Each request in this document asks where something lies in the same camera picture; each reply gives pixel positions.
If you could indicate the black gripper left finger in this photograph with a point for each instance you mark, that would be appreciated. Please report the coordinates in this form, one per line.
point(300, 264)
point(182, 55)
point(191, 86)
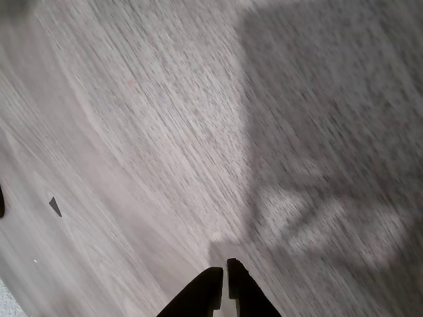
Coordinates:
point(201, 294)

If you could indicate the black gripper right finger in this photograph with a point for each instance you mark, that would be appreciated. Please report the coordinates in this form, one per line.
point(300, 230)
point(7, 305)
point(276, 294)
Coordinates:
point(246, 290)

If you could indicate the small dark triangular sticker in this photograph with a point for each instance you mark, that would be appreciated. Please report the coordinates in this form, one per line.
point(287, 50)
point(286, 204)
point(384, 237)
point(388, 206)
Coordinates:
point(55, 206)

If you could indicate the black round stand base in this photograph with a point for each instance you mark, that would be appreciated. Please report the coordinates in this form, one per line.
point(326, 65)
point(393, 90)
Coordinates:
point(1, 203)

